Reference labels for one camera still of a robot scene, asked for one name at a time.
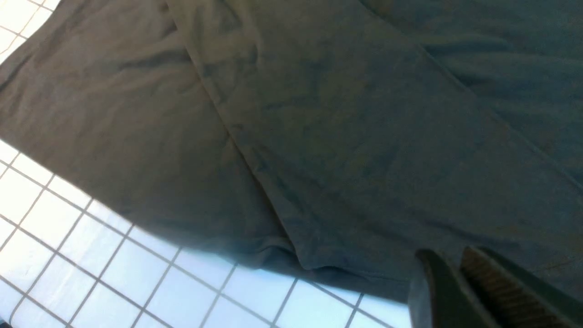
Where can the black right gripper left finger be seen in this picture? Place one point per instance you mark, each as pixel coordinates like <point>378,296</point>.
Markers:
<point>440,296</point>

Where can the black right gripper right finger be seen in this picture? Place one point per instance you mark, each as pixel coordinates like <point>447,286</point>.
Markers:
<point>515,297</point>

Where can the gray long-sleeve top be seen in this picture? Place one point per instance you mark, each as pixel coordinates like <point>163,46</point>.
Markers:
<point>326,139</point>

